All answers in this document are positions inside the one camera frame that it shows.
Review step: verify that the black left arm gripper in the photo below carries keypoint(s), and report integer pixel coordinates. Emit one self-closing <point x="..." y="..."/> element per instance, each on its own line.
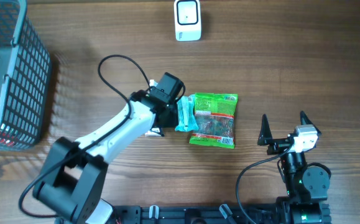
<point x="170" y="116"/>

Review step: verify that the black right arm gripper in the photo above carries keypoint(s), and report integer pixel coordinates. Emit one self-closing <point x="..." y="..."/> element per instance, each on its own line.
<point x="281" y="145"/>

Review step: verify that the teal tissue pack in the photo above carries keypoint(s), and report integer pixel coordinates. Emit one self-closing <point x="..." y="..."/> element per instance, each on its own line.
<point x="186" y="118"/>

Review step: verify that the green snack bag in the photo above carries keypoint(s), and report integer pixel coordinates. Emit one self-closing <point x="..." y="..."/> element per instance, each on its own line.
<point x="214" y="114"/>

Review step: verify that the small orange white box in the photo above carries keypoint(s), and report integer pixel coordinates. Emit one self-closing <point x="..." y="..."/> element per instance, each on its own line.
<point x="155" y="132"/>

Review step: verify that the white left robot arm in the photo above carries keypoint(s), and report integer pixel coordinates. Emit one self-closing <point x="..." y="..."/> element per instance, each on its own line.
<point x="73" y="174"/>

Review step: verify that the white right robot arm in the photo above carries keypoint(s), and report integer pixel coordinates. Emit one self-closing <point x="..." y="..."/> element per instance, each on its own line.
<point x="306" y="183"/>

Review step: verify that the white barcode scanner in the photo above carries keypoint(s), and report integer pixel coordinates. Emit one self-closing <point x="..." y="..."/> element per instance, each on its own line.
<point x="187" y="18"/>

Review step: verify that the dark grey mesh basket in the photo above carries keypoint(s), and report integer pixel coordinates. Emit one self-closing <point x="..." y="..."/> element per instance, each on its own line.
<point x="25" y="71"/>

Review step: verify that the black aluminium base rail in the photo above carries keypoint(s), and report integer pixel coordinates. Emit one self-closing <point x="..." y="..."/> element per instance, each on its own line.
<point x="259" y="213"/>

